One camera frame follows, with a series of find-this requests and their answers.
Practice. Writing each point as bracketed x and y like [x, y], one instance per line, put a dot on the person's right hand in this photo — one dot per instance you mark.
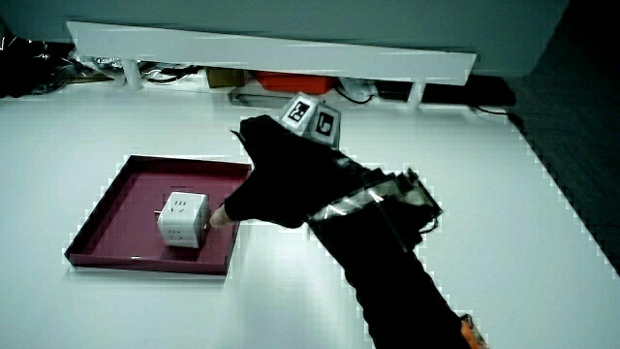
[286, 179]

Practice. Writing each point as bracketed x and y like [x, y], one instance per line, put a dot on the white cube socket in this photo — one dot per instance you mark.
[181, 220]

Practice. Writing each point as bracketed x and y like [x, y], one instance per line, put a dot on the grey flat device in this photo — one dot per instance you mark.
[254, 99]

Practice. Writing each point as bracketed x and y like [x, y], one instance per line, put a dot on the orange box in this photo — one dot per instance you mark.
[295, 82]

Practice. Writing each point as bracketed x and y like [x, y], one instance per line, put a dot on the brown cardboard box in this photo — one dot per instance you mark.
[225, 77]

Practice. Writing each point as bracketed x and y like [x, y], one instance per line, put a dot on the white raised shelf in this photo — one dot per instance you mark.
[271, 51]

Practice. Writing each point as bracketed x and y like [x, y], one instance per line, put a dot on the maroon square tray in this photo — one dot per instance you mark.
[131, 218]

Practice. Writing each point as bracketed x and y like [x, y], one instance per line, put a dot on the orange patterned object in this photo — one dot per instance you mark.
[474, 334]

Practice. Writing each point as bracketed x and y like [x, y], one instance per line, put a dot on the black plastic bag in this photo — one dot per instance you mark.
[29, 68]

